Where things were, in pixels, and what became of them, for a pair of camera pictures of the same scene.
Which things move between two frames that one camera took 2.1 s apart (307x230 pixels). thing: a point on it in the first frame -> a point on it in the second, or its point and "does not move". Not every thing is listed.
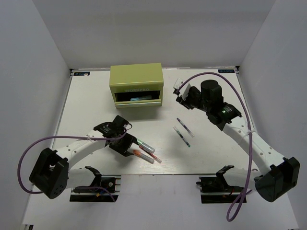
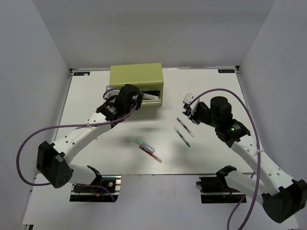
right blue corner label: [225, 71] does not move
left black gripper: [129, 140] -> [138, 100]
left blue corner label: [81, 74] does not move
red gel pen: [151, 154] does not move
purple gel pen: [185, 127] does not move
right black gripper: [185, 103] -> [193, 117]
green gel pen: [183, 138] does not move
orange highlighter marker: [141, 155] -> [150, 97]
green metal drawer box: [127, 81] does not move
